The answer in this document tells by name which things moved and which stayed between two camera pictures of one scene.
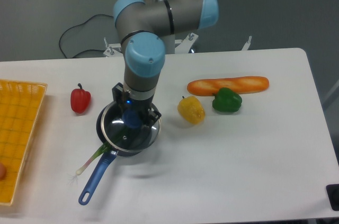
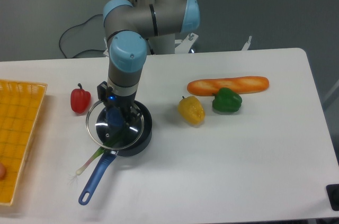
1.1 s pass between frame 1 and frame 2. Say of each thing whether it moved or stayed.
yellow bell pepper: stayed
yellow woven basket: stayed
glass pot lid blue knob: moved
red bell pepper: stayed
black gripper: moved
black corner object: stayed
